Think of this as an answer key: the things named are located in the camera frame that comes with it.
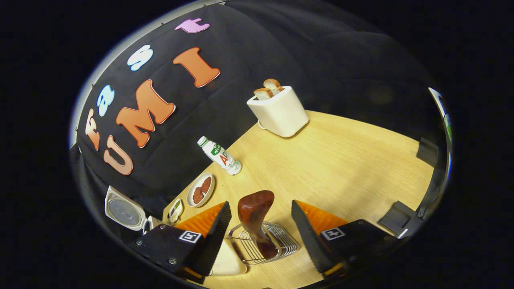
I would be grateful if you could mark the toasted bread slice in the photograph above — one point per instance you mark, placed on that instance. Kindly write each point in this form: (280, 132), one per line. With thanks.
(274, 85)
(263, 94)

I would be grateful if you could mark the white rice cooker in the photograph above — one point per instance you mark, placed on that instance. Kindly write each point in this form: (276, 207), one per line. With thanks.
(124, 210)

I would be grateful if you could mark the red meat piece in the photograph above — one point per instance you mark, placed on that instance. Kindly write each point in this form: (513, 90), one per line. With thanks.
(198, 195)
(206, 184)

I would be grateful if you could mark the white drink bottle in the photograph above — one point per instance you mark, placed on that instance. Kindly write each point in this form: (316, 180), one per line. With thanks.
(219, 155)

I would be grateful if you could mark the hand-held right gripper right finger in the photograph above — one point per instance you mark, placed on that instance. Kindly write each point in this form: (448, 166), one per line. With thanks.
(311, 245)

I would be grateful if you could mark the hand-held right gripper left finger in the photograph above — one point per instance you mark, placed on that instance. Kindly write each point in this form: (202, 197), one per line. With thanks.
(213, 245)

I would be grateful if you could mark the white divided bean dish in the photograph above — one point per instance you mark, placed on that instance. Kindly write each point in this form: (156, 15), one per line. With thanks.
(176, 210)

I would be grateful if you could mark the white toaster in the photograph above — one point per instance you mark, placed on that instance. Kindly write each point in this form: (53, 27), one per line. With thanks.
(279, 114)

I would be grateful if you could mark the beige round plate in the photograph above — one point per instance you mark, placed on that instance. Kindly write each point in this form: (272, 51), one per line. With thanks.
(192, 200)

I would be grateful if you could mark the brown wooden spoon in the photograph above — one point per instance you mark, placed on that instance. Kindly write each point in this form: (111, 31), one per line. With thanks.
(255, 212)

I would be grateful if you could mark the clear glass dish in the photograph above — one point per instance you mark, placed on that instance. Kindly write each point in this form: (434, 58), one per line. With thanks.
(227, 263)

